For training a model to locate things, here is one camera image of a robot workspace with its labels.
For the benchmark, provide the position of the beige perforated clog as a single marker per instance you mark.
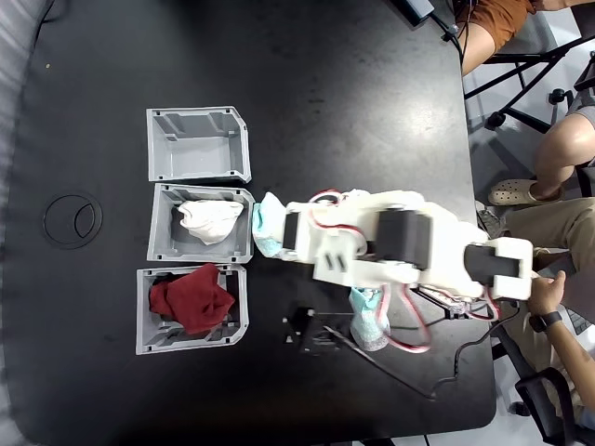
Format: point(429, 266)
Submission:
point(511, 192)

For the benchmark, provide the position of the teal grey white sock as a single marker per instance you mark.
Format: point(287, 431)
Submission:
point(369, 325)
point(265, 223)

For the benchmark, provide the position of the grey plastic storage bin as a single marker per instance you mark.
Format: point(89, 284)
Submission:
point(144, 316)
point(162, 232)
point(200, 153)

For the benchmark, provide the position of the maroon sock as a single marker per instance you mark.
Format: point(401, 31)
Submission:
point(195, 297)

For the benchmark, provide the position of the black wristwatch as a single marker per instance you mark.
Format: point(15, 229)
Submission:
point(546, 321)

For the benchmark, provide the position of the round black table grommet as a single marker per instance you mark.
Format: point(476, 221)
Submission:
point(70, 223)

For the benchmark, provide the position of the person's leg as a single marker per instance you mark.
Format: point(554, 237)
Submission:
point(483, 37)
point(558, 223)
point(558, 153)

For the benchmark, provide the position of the patterned grey green shoe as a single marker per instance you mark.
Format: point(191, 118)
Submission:
point(493, 225)

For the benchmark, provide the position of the person's hand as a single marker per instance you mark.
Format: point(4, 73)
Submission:
point(548, 295)

